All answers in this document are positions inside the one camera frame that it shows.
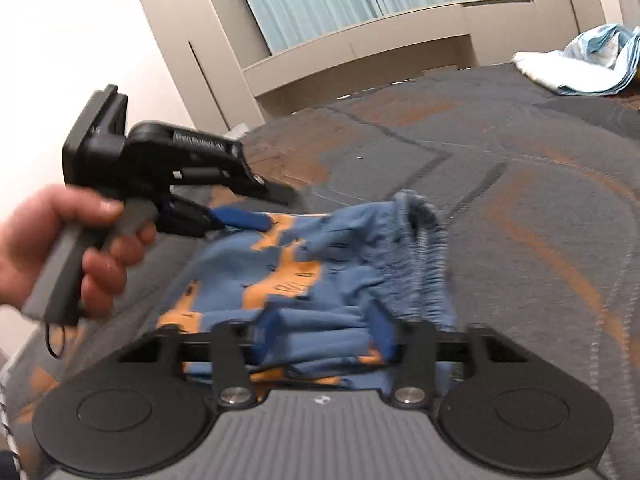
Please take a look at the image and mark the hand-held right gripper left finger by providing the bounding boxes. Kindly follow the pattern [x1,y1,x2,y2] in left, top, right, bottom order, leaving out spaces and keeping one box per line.
[117,309,282,407]

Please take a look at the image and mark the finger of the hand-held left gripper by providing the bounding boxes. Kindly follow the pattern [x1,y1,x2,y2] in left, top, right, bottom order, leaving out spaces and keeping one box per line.
[156,198,269,239]
[231,146,296,207]

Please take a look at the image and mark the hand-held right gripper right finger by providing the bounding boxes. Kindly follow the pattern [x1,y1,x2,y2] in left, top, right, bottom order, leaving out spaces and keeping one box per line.
[366,299,532,407]

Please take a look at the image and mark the blue printed pants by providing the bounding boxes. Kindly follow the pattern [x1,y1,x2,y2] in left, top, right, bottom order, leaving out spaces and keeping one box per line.
[156,189,460,397]

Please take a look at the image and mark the person's left hand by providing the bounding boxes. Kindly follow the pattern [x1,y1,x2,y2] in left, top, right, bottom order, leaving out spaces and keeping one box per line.
[0,184,159,318]

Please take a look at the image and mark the light blue curtain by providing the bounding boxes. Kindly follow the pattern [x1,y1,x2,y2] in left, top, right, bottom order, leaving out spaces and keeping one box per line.
[227,0,534,56]

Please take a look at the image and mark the white cloth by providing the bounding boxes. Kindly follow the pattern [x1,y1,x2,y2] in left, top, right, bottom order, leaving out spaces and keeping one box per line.
[511,49,623,95]

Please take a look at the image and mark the light blue striped cloth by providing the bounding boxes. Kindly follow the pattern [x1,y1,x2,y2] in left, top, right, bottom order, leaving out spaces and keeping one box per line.
[564,23,640,96]

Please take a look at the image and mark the beige window alcove frame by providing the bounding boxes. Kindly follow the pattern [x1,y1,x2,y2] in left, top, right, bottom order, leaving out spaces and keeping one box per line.
[125,0,640,134]

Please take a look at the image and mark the black cord loop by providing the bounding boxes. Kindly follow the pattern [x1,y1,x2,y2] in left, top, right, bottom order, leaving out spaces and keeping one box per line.
[44,321,68,360]

